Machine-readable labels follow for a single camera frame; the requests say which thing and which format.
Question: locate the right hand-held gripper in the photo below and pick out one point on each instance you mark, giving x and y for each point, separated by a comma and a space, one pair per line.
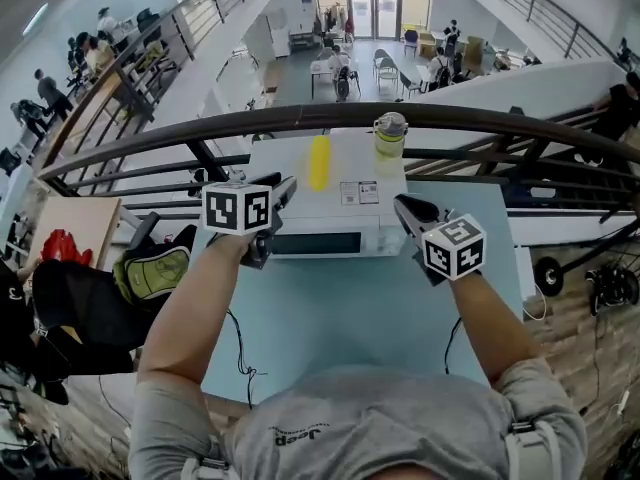
454, 248

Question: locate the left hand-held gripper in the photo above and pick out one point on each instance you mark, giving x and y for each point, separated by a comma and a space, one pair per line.
235, 208

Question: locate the person's left forearm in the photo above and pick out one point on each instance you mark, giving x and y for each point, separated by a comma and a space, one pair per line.
195, 308

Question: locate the person's right forearm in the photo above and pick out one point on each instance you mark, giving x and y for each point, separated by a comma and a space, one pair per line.
492, 328

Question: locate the white microwave oven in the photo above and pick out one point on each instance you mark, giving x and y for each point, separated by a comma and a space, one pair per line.
350, 218

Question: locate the yellow-green drinking bottle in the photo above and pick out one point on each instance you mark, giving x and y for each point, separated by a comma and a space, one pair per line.
390, 138

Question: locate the dark curved metal railing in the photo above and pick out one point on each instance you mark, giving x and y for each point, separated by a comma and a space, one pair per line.
450, 120

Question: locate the white cabinet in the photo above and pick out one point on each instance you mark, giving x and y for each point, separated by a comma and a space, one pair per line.
272, 38

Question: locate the green and black backpack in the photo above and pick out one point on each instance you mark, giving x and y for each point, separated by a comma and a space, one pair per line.
150, 268

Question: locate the black scooter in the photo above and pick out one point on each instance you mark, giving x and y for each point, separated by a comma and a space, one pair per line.
575, 263

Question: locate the glass entrance doors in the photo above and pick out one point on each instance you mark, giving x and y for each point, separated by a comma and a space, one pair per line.
374, 5

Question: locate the wooden board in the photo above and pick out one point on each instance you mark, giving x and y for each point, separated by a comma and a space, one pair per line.
80, 218

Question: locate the person's grey t-shirt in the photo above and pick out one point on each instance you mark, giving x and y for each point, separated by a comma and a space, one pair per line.
360, 423

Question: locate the black wheeled device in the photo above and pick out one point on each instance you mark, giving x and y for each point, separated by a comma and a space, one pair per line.
612, 288

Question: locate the red plastic object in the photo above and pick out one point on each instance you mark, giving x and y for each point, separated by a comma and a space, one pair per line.
62, 248

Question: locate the black office chair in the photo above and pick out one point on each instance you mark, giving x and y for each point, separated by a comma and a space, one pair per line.
85, 308

